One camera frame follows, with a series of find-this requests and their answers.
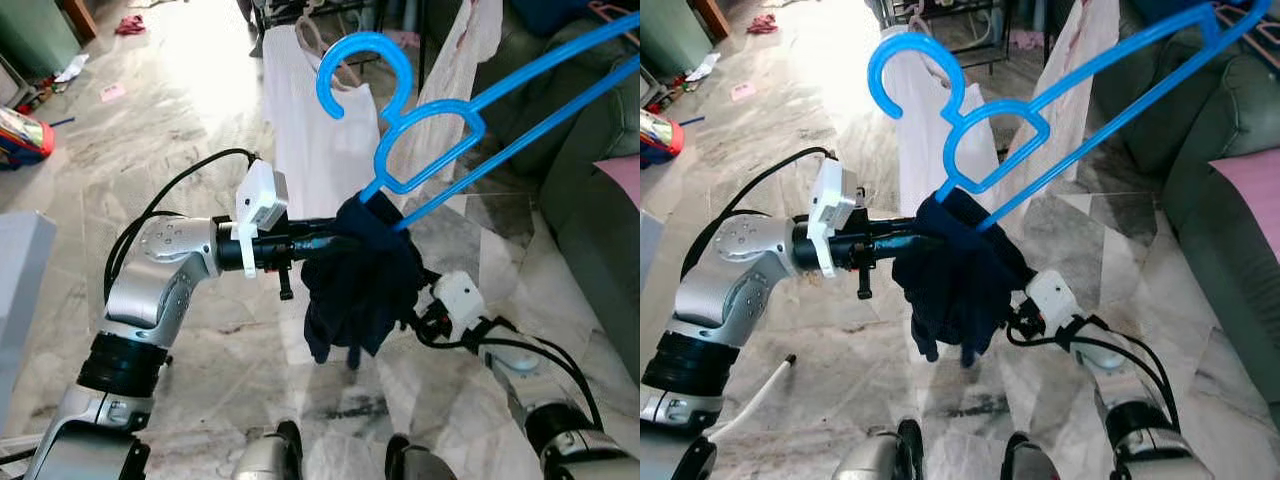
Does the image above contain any red and blue backpack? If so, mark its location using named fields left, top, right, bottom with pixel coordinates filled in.
left=640, top=108, right=687, bottom=169
left=0, top=106, right=57, bottom=171

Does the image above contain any pink clothes hanger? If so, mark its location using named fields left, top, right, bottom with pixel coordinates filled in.
left=1210, top=0, right=1280, bottom=31
left=295, top=12, right=363, bottom=93
left=905, top=10, right=966, bottom=86
left=588, top=0, right=641, bottom=46

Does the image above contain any robot right leg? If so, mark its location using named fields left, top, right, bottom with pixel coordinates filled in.
left=384, top=434, right=463, bottom=480
left=1000, top=431, right=1063, bottom=480

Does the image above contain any pink cushion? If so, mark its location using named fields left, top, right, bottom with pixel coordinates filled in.
left=1208, top=147, right=1280, bottom=269
left=594, top=155, right=641, bottom=213

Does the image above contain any white shirt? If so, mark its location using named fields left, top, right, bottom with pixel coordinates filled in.
left=998, top=0, right=1123, bottom=196
left=884, top=24, right=1001, bottom=217
left=398, top=0, right=505, bottom=206
left=260, top=24, right=383, bottom=223

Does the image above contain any light blue folding table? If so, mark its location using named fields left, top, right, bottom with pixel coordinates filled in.
left=0, top=210, right=58, bottom=436
left=640, top=208, right=796, bottom=443

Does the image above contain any green bin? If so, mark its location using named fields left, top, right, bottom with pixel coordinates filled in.
left=640, top=0, right=703, bottom=81
left=0, top=0, right=83, bottom=83

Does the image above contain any blue bag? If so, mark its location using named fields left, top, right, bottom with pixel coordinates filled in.
left=510, top=0, right=596, bottom=39
left=1130, top=0, right=1216, bottom=26

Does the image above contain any navy garment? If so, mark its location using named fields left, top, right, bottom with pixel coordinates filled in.
left=892, top=189, right=1037, bottom=367
left=302, top=192, right=429, bottom=370

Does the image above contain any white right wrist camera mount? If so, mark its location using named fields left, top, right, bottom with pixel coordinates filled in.
left=433, top=271, right=489, bottom=337
left=1024, top=268, right=1083, bottom=335

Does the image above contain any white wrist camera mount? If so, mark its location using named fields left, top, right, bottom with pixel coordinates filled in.
left=230, top=159, right=291, bottom=280
left=1024, top=268, right=1083, bottom=335
left=806, top=157, right=863, bottom=280
left=433, top=271, right=489, bottom=337

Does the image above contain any blue plastic hanger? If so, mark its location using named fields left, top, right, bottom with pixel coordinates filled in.
left=316, top=12, right=641, bottom=233
left=866, top=0, right=1273, bottom=233

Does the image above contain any dark green sofa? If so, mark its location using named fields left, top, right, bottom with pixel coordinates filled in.
left=1045, top=0, right=1280, bottom=406
left=420, top=0, right=641, bottom=386

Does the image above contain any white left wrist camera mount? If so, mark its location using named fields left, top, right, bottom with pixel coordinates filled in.
left=806, top=157, right=863, bottom=280
left=230, top=159, right=291, bottom=280

